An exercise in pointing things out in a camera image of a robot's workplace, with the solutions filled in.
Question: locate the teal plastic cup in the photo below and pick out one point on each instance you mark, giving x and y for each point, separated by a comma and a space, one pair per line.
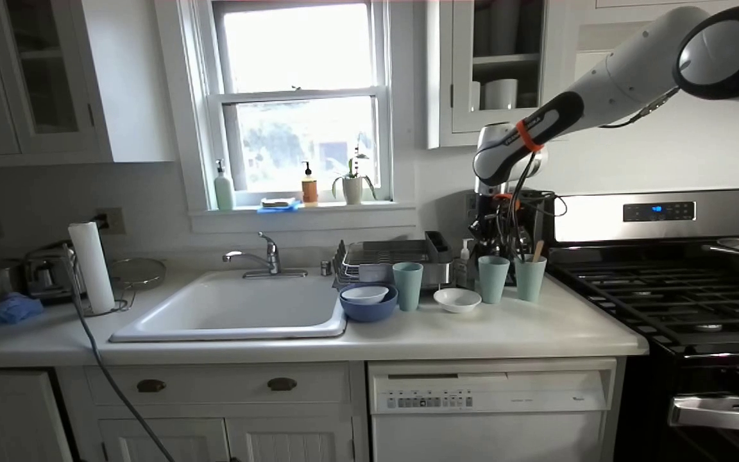
406, 287
493, 283
529, 283

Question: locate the chrome faucet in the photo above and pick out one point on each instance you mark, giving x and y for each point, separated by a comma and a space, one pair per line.
269, 253

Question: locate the black steel gas stove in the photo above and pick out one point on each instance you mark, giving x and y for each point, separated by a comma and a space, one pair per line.
643, 299

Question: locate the white potted plant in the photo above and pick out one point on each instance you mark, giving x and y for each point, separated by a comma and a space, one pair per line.
353, 191

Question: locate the small white bowl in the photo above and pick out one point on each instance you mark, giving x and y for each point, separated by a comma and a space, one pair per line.
457, 299

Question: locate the chrome toaster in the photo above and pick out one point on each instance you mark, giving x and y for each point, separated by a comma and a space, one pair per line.
45, 273

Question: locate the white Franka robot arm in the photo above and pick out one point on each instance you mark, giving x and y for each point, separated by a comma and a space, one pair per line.
628, 77

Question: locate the dish soap bottle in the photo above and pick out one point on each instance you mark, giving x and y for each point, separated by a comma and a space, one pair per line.
466, 271

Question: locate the black coffee maker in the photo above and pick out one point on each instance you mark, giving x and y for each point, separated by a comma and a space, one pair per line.
543, 214

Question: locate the white dishwasher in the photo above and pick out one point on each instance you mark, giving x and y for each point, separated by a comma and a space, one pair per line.
488, 427

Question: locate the white framed window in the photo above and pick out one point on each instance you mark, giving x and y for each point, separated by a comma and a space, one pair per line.
295, 52

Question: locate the white mug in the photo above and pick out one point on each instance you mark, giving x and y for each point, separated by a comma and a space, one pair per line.
502, 93

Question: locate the white bowl in blue bowl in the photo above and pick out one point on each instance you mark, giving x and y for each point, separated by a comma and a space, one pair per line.
366, 292

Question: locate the white kitchen sink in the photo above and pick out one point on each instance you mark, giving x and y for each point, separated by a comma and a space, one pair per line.
233, 309

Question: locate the blue cloth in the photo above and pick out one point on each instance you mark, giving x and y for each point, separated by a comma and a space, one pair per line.
13, 309

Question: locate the blue sponge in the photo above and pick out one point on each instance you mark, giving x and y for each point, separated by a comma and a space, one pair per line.
279, 206

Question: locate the pale green soap bottle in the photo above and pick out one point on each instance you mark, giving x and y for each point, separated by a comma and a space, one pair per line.
225, 192

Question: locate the amber soap bottle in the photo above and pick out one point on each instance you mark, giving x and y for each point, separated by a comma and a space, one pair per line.
310, 187

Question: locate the white sink base cabinet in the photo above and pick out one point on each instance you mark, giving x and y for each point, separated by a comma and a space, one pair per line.
217, 385

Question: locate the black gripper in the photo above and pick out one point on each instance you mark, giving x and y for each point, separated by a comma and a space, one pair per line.
498, 214

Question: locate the white paper towel roll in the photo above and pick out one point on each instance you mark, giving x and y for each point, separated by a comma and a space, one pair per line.
91, 264

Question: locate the white open wall cabinet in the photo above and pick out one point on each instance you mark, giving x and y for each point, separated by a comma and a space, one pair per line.
438, 77

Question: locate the wooden stick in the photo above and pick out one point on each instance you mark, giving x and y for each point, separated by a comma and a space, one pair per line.
541, 249

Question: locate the glass lid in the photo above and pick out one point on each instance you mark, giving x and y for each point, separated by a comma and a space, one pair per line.
139, 273

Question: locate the steel dish rack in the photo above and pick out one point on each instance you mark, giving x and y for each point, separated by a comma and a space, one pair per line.
387, 254

